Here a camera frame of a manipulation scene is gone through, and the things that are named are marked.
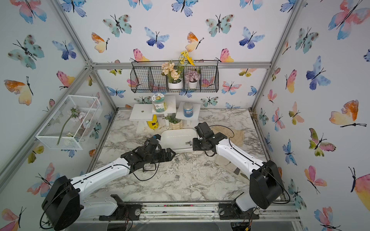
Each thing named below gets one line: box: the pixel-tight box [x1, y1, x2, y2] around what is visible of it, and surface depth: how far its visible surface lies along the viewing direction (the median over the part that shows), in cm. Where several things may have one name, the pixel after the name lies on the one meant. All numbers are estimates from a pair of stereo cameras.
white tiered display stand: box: [129, 95, 201, 133], surface depth 100 cm
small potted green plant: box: [161, 115, 184, 130], surface depth 103 cm
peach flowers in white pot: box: [161, 62, 183, 90], surface depth 84 cm
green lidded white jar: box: [151, 92, 168, 114], surface depth 86 cm
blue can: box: [183, 102, 194, 118], surface depth 93 cm
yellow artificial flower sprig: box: [178, 50, 196, 67], surface depth 84 cm
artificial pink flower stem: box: [56, 105, 86, 146], surface depth 76 cm
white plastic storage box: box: [160, 128, 199, 154], surface depth 104 cm
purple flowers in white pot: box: [184, 69, 201, 90], surface depth 92 cm
